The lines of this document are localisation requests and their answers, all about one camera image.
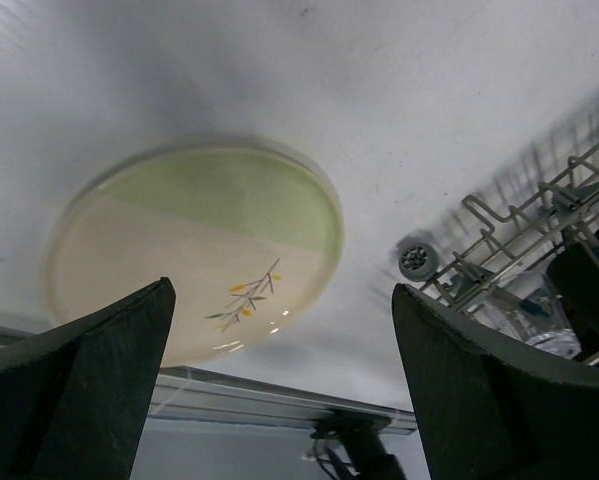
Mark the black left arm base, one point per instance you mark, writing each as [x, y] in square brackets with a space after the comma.
[346, 445]

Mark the aluminium frame rail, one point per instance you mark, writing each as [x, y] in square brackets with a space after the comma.
[204, 395]

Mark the clear glass cup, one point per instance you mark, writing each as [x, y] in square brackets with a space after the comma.
[526, 307]

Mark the dark brown mug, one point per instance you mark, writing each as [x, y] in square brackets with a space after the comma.
[575, 275]

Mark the large cream round plate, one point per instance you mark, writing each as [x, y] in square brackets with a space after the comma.
[249, 237]

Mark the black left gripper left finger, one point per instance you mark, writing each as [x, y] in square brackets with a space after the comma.
[74, 399]

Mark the grey wire dish rack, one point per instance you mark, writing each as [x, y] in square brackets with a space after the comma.
[515, 223]

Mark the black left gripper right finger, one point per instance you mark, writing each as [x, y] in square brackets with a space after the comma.
[490, 407]

